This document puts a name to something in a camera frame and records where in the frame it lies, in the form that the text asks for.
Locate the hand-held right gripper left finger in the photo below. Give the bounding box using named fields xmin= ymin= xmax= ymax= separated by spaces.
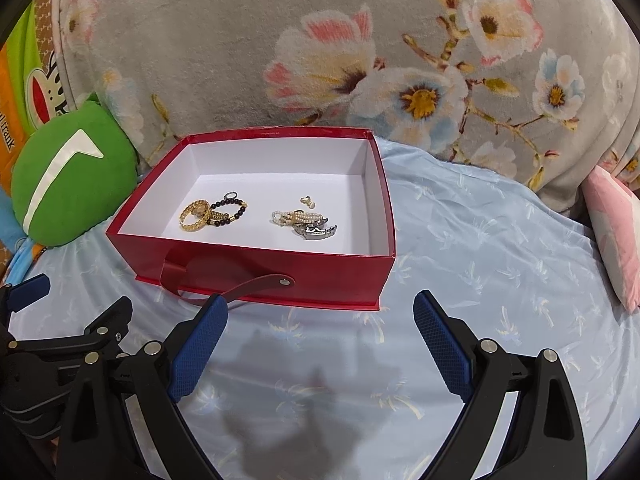
xmin=55 ymin=294 xmax=229 ymax=480

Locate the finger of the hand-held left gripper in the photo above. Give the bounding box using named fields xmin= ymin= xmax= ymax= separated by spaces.
xmin=10 ymin=296 xmax=134 ymax=358
xmin=0 ymin=274 xmax=52 ymax=331

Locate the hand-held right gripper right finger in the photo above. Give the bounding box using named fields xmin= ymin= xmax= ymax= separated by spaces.
xmin=412 ymin=289 xmax=589 ymax=480

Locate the red cardboard box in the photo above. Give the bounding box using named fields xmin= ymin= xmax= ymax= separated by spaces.
xmin=105 ymin=126 xmax=397 ymax=313

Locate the gold wristwatch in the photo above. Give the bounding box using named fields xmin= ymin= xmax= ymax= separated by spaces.
xmin=179 ymin=199 xmax=226 ymax=233

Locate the black bead bracelet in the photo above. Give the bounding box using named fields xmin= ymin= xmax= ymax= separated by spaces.
xmin=207 ymin=197 xmax=249 ymax=227

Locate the silver wristwatch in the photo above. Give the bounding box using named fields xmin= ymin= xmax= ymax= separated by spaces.
xmin=292 ymin=217 xmax=339 ymax=241

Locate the white pearl necklace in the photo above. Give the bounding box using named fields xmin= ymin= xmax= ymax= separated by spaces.
xmin=271 ymin=208 xmax=328 ymax=229

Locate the light blue bed sheet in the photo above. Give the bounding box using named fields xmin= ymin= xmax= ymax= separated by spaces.
xmin=10 ymin=135 xmax=640 ymax=480

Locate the green round cushion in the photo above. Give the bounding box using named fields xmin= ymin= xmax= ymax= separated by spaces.
xmin=10 ymin=92 xmax=139 ymax=247

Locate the colourful cartoon monkey blanket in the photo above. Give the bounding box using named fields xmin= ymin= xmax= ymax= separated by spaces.
xmin=0 ymin=0 xmax=103 ymax=293

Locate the pink pillow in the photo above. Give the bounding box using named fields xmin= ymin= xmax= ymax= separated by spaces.
xmin=582 ymin=164 xmax=640 ymax=312

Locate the grey floral blanket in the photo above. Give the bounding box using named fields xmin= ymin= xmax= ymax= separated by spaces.
xmin=50 ymin=0 xmax=640 ymax=221

